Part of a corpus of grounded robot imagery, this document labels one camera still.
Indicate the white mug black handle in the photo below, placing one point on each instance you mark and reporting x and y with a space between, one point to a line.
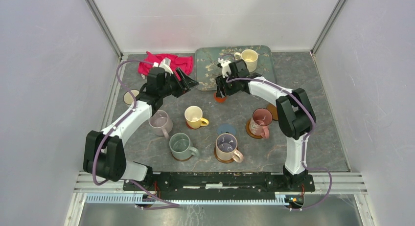
130 97

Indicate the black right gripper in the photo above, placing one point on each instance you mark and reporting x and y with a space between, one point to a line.
220 82

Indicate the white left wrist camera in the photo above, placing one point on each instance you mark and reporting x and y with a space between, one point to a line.
164 64

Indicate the beige pink tall mug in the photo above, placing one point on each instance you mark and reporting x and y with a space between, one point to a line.
226 146

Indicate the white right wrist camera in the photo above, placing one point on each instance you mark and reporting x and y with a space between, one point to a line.
225 66

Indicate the green floral serving tray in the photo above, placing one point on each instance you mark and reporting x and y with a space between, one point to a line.
206 60

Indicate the blue round coaster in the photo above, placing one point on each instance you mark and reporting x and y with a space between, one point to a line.
226 129

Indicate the lilac ceramic mug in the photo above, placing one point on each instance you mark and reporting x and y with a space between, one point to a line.
161 123

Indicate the pink floral patterned mug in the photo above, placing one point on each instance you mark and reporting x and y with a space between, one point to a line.
259 123

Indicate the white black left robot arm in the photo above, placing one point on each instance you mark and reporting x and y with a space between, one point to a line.
104 156

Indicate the cream yellow mug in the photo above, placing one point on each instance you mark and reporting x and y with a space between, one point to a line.
250 57

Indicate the glossy wooden ridged coaster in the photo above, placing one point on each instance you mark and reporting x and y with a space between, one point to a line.
182 159

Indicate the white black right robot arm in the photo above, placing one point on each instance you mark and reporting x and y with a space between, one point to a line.
296 117

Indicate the yellow ceramic mug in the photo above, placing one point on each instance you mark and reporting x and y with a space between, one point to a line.
194 117

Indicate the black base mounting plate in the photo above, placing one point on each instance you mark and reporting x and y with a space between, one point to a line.
226 185

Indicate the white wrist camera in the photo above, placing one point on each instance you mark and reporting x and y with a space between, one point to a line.
164 64
225 66

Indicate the crumpled red cloth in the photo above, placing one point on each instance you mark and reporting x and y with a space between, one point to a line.
185 63

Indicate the small orange cup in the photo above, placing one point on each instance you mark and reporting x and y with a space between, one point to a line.
220 98

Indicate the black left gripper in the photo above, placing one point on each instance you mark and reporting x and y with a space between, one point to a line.
187 84

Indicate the grey-green ceramic mug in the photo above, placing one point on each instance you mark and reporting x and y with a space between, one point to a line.
181 146

